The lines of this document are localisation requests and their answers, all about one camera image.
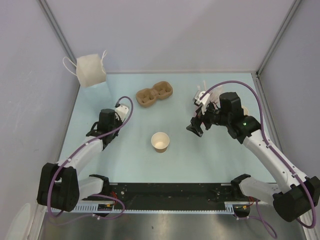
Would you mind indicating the stack of paper cups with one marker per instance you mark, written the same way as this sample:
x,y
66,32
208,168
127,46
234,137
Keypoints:
x,y
245,111

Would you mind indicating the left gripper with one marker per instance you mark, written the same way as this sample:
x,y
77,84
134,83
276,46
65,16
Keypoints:
x,y
119,122

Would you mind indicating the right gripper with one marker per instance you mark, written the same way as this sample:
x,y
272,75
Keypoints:
x,y
203,117

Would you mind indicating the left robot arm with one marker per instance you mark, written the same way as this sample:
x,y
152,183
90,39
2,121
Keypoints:
x,y
59,186

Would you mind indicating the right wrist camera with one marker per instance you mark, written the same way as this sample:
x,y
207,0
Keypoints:
x,y
202,99

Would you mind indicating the single brown paper cup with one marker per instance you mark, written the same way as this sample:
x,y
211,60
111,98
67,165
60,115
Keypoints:
x,y
160,142

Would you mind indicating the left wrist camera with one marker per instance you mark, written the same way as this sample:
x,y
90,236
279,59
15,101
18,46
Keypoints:
x,y
121,112

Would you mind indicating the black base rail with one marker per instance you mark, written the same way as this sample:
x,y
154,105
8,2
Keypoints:
x,y
175,196

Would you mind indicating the light blue paper bag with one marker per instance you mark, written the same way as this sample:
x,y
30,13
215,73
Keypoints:
x,y
91,73

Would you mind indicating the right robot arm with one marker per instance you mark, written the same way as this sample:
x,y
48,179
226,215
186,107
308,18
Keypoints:
x,y
294,193

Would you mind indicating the stacked brown pulp carriers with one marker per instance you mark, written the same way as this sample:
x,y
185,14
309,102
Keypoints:
x,y
148,96

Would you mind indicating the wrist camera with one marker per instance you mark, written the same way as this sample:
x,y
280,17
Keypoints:
x,y
202,99
121,112

